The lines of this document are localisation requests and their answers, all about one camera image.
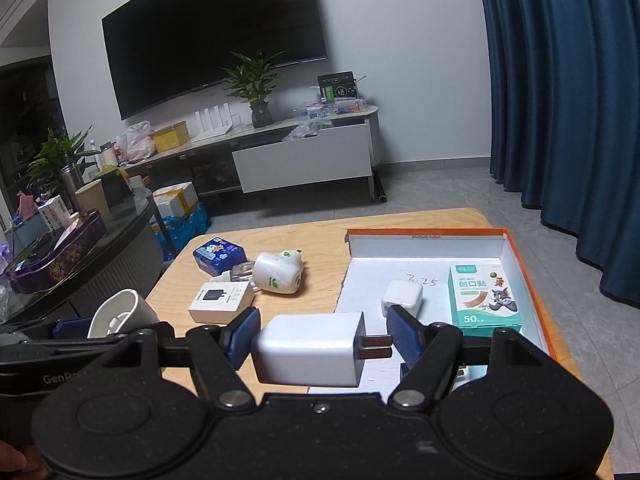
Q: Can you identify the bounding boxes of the blue plastic bag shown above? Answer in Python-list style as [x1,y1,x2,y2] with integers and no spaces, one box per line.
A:
[152,205,212,261]

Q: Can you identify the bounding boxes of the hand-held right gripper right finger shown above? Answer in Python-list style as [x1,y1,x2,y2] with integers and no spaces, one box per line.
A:
[386,304,551,411]

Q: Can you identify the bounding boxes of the small white cube charger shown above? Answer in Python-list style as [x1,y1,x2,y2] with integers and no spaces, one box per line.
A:
[381,280,423,318]

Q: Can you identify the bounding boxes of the white drawer front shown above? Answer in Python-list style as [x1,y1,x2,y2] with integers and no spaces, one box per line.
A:
[231,119,373,194]

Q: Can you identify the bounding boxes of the grey television stand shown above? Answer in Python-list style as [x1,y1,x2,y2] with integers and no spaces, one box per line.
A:
[117,105,388,204]

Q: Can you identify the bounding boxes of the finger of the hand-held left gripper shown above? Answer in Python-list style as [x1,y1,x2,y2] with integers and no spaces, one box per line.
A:
[0,317,126,356]

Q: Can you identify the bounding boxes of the potted plant in dark pot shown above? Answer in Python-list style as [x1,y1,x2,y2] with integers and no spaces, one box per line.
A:
[221,49,288,129]

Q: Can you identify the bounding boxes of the white and red plastic bag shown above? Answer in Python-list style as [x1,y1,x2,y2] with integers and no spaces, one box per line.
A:
[115,120,156,162]

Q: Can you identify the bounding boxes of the person's left hand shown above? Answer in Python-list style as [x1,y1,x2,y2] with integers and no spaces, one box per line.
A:
[0,442,40,480]

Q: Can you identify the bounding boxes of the orange-edged white tray box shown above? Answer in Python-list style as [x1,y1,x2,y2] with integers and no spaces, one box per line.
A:
[307,227,558,396]

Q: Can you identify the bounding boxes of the teal bandage box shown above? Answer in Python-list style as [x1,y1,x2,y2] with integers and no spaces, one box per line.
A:
[448,262,523,337]

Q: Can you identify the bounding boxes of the black and green box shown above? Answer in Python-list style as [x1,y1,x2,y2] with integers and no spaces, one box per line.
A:
[317,71,358,102]

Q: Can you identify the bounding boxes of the blue curtain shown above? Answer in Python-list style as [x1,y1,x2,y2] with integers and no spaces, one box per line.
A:
[474,0,640,311]

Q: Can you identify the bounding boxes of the pile of small boxes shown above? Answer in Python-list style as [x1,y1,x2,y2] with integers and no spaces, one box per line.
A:
[297,97,368,120]

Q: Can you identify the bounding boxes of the small white printed box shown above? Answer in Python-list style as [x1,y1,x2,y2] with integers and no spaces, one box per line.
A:
[39,195,71,231]

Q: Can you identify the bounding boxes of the white cup-shaped plug-in heater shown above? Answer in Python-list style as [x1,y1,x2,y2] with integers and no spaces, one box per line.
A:
[87,288,161,339]

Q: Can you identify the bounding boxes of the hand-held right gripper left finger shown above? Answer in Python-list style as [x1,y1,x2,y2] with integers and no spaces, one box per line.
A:
[92,306,262,409]

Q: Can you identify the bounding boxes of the purple patterned tin box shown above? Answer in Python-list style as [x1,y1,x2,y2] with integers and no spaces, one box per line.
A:
[5,210,108,295]

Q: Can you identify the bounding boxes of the blue tin box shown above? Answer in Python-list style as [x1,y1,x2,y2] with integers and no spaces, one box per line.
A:
[192,236,246,277]

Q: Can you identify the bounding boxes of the white charger plug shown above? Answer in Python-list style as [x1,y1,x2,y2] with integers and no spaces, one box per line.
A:
[250,311,393,388]

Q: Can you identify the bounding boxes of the leafy green potted plant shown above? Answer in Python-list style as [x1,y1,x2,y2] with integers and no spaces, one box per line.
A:
[25,127,98,196]

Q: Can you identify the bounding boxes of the steel thermos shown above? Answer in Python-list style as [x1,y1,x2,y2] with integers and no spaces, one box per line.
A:
[60,162,86,211]

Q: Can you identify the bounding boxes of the clear plastic bags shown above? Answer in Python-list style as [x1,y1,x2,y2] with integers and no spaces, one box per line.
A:
[282,119,333,142]

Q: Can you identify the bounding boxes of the tan cylinder container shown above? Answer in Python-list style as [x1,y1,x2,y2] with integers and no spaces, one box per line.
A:
[75,179,111,223]

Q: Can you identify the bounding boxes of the black wall television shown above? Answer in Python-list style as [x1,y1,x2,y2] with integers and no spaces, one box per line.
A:
[101,0,328,121]

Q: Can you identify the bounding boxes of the white router with antennas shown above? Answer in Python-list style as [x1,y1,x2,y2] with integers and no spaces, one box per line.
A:
[192,102,240,142]

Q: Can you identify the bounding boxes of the clear liquid bottle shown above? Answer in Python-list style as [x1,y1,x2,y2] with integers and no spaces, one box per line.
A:
[220,260,258,283]

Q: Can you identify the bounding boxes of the dark glass coffee table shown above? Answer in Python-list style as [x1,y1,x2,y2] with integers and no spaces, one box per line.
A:
[0,192,173,331]

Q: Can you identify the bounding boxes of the white and yellow cardboard box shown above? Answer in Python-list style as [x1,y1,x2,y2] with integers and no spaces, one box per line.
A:
[152,181,200,218]

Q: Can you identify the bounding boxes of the white charger packaging box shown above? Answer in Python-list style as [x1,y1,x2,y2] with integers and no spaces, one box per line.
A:
[188,280,255,324]

